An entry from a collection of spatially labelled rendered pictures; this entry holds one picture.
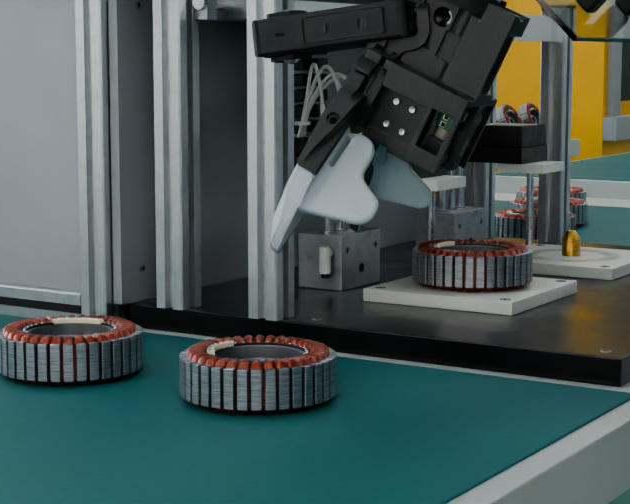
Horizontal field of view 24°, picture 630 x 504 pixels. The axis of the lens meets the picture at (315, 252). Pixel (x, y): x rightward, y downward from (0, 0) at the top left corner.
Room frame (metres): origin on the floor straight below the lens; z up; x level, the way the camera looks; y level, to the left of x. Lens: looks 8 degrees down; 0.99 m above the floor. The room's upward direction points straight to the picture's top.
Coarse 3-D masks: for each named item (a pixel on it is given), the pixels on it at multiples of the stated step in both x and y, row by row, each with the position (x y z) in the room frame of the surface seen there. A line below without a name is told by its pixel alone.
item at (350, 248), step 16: (304, 240) 1.40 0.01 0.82; (320, 240) 1.39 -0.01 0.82; (336, 240) 1.38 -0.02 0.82; (352, 240) 1.40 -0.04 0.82; (368, 240) 1.42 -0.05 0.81; (304, 256) 1.40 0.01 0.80; (336, 256) 1.38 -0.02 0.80; (352, 256) 1.40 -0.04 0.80; (368, 256) 1.42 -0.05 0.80; (304, 272) 1.40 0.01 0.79; (336, 272) 1.38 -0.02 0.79; (352, 272) 1.40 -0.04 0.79; (368, 272) 1.42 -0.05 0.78; (320, 288) 1.39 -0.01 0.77; (336, 288) 1.38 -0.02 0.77
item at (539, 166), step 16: (496, 128) 1.57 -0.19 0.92; (512, 128) 1.56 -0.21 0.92; (528, 128) 1.56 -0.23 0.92; (544, 128) 1.60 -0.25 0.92; (480, 144) 1.58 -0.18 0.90; (496, 144) 1.57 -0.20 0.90; (512, 144) 1.56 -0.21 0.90; (528, 144) 1.57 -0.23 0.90; (544, 144) 1.60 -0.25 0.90; (480, 160) 1.57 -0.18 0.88; (496, 160) 1.56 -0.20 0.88; (512, 160) 1.55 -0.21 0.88; (528, 160) 1.56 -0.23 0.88; (544, 160) 1.60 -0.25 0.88; (448, 192) 1.63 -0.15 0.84
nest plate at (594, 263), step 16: (544, 256) 1.54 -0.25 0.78; (560, 256) 1.54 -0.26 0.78; (576, 256) 1.54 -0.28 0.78; (592, 256) 1.54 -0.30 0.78; (608, 256) 1.54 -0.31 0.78; (624, 256) 1.54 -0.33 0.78; (544, 272) 1.49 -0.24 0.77; (560, 272) 1.48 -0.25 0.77; (576, 272) 1.47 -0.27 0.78; (592, 272) 1.46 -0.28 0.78; (608, 272) 1.45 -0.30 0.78; (624, 272) 1.48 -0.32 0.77
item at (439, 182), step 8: (296, 160) 1.41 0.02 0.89; (416, 168) 1.35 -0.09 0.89; (440, 168) 1.39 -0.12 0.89; (424, 176) 1.36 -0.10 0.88; (432, 176) 1.38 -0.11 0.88; (440, 176) 1.38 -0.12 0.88; (448, 176) 1.38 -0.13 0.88; (456, 176) 1.38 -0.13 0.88; (464, 176) 1.38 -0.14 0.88; (432, 184) 1.34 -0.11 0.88; (440, 184) 1.34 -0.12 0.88; (448, 184) 1.35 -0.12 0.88; (456, 184) 1.37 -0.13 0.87; (464, 184) 1.38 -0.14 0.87; (328, 224) 1.40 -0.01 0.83; (336, 224) 1.42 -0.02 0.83; (344, 224) 1.42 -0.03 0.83
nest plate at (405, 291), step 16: (368, 288) 1.32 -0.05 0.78; (384, 288) 1.32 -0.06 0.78; (400, 288) 1.32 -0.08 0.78; (416, 288) 1.32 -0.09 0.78; (432, 288) 1.32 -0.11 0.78; (528, 288) 1.32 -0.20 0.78; (544, 288) 1.32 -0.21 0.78; (560, 288) 1.34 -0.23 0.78; (576, 288) 1.37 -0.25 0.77; (400, 304) 1.31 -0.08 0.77; (416, 304) 1.30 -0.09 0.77; (432, 304) 1.29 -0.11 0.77; (448, 304) 1.28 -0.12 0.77; (464, 304) 1.27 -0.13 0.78; (480, 304) 1.26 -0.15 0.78; (496, 304) 1.25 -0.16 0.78; (512, 304) 1.25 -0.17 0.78; (528, 304) 1.28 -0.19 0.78
